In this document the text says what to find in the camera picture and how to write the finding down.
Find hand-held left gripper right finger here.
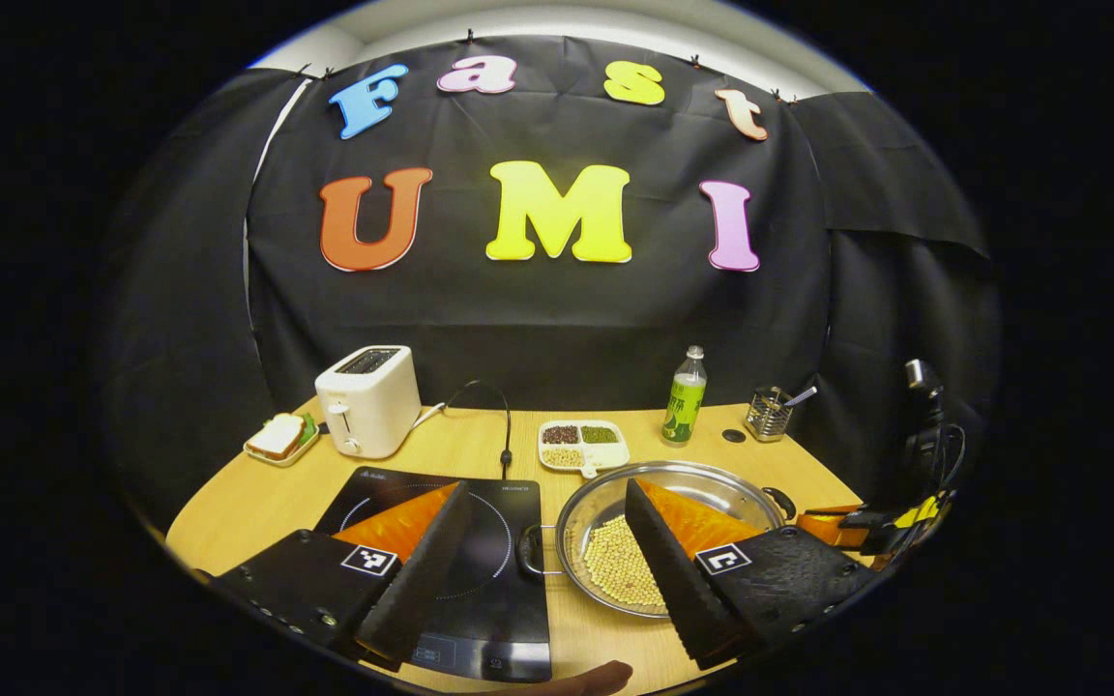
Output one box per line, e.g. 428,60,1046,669
625,478,882,671

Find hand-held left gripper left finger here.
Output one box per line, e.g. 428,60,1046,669
212,480,473,673

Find black induction cooktop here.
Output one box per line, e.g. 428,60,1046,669
313,467,553,683

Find steel pot with soybeans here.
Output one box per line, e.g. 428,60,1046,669
516,461,797,620

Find metal mesh utensil holder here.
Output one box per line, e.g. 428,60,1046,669
746,387,795,443

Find white divided bean dish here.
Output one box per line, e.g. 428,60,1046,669
538,420,630,479

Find green label drink bottle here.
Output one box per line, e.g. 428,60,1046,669
660,346,708,447

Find white toaster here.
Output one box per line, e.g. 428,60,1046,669
314,345,422,459

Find green sandwich plate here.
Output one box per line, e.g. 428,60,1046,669
244,414,321,468

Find sandwich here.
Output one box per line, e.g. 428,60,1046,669
248,414,305,459

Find black backdrop cloth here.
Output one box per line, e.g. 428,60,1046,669
98,34,1003,528

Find black power cable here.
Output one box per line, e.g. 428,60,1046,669
441,380,514,479

